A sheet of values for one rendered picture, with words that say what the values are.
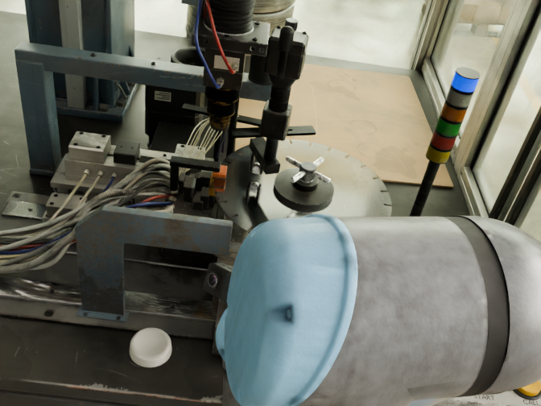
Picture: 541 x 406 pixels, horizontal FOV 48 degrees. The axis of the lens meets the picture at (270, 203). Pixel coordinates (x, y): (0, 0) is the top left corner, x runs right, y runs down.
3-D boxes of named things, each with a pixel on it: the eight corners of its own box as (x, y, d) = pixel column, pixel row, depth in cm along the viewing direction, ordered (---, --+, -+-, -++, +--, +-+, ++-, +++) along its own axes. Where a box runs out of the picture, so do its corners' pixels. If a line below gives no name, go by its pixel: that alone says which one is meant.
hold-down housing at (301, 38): (292, 132, 103) (312, 18, 91) (287, 147, 100) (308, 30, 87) (260, 124, 104) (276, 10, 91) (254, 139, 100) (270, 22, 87)
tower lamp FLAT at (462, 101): (466, 97, 117) (471, 84, 115) (471, 109, 113) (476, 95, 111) (443, 94, 116) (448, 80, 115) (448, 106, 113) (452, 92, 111)
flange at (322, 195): (289, 213, 106) (291, 202, 104) (264, 176, 113) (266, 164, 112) (344, 203, 110) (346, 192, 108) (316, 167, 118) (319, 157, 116)
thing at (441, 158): (445, 152, 125) (449, 140, 123) (449, 165, 121) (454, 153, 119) (423, 150, 124) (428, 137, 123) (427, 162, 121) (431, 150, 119)
